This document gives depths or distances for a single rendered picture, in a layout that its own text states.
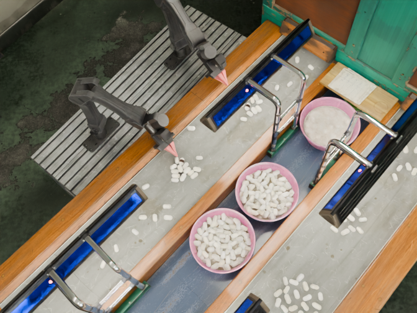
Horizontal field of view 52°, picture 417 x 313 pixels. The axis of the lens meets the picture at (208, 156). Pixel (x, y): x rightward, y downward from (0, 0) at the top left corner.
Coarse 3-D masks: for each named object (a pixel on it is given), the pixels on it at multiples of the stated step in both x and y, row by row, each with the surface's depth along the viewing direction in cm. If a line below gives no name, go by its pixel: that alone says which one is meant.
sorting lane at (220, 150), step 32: (256, 64) 211; (320, 64) 208; (288, 96) 201; (224, 128) 196; (256, 128) 195; (160, 160) 192; (192, 160) 191; (224, 160) 189; (160, 192) 185; (192, 192) 184; (128, 224) 180; (160, 224) 179; (96, 256) 175; (128, 256) 174; (96, 288) 169
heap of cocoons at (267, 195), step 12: (252, 180) 184; (264, 180) 185; (276, 180) 184; (240, 192) 183; (252, 192) 181; (264, 192) 182; (276, 192) 183; (288, 192) 181; (252, 204) 179; (264, 204) 179; (276, 204) 179; (288, 204) 178; (264, 216) 177; (276, 216) 178
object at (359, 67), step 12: (264, 12) 219; (276, 12) 212; (276, 24) 219; (336, 60) 205; (348, 60) 199; (360, 60) 195; (360, 72) 199; (372, 72) 193; (384, 84) 193; (396, 84) 188; (396, 96) 194
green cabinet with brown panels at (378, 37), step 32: (288, 0) 201; (320, 0) 186; (352, 0) 173; (384, 0) 162; (416, 0) 152; (320, 32) 200; (352, 32) 184; (384, 32) 173; (416, 32) 161; (384, 64) 186; (416, 64) 172
